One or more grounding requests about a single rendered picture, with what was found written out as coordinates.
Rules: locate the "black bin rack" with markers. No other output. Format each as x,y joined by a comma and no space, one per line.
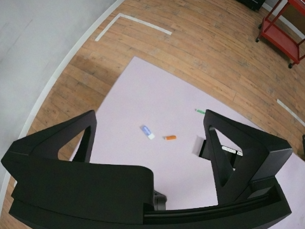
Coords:
233,155

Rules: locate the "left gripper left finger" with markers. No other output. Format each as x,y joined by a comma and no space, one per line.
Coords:
47,142

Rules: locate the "white and blue eraser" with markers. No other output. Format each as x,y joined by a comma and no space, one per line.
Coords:
148,132

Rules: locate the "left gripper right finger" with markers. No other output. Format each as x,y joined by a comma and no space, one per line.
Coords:
264,155

